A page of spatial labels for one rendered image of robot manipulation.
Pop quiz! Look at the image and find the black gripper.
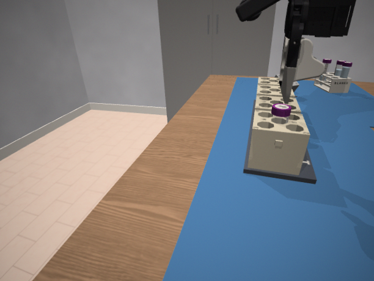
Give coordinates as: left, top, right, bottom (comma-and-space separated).
279, 0, 356, 104

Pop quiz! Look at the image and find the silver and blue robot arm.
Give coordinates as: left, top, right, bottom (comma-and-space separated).
236, 0, 280, 22

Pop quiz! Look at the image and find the blue bench mat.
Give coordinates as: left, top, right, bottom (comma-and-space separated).
163, 77, 374, 281

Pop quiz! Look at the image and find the white tube rack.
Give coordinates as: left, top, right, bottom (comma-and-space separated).
314, 72, 352, 93

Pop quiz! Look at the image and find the cream bucket adapter with holes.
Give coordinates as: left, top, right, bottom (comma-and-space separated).
257, 85, 295, 98
255, 95, 301, 114
247, 110, 310, 175

